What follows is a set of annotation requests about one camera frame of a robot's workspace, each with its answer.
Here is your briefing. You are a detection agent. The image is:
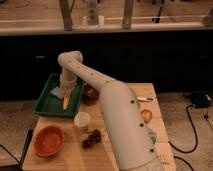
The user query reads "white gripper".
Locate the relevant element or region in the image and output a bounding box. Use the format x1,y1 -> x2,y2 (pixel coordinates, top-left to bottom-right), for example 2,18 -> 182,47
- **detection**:
60,75 -> 77,93

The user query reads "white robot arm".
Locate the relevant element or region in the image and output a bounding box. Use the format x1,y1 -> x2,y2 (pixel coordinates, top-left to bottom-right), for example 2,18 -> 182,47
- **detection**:
58,51 -> 164,171

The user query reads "green plastic tray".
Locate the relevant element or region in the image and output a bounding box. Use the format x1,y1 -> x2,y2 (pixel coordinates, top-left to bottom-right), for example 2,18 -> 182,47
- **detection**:
34,74 -> 84,118

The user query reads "grey blue sponge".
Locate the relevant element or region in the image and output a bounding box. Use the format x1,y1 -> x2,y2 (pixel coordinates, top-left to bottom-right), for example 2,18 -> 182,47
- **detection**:
51,87 -> 64,100

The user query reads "dark red bowl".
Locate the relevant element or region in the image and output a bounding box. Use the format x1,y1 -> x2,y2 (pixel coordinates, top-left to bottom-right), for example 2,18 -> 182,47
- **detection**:
83,84 -> 99,100

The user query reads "white plastic cup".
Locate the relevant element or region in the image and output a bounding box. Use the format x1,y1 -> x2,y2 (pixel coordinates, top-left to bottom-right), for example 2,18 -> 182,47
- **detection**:
74,112 -> 91,131

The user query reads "orange bowl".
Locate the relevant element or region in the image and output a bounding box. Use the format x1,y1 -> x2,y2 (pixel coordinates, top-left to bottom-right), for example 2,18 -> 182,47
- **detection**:
33,125 -> 64,158

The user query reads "dark grape bunch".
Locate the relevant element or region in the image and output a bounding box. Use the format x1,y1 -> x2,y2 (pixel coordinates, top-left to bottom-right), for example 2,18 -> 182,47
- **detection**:
82,129 -> 102,149

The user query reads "black white marker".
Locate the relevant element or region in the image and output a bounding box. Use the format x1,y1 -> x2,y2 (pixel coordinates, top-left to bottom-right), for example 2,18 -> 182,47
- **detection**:
137,97 -> 153,102

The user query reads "red yellow apple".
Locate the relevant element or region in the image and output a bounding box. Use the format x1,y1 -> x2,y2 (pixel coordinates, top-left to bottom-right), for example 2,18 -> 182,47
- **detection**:
141,109 -> 152,123

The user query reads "green white packet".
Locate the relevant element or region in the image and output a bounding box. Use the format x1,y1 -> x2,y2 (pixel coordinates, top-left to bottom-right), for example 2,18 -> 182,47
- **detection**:
147,127 -> 157,144

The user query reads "black power adapter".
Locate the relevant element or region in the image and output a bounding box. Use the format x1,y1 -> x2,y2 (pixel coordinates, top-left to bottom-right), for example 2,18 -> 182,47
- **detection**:
190,92 -> 211,108

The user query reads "left wooden post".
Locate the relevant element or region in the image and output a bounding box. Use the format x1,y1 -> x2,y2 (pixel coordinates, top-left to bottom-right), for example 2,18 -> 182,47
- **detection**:
59,0 -> 72,31

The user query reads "wooden post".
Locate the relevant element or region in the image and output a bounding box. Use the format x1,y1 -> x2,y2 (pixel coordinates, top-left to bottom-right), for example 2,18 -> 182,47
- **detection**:
122,0 -> 134,29
59,0 -> 72,31

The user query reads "right wooden post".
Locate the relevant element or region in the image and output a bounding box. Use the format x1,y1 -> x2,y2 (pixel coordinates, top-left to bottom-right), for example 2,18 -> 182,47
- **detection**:
122,0 -> 134,29

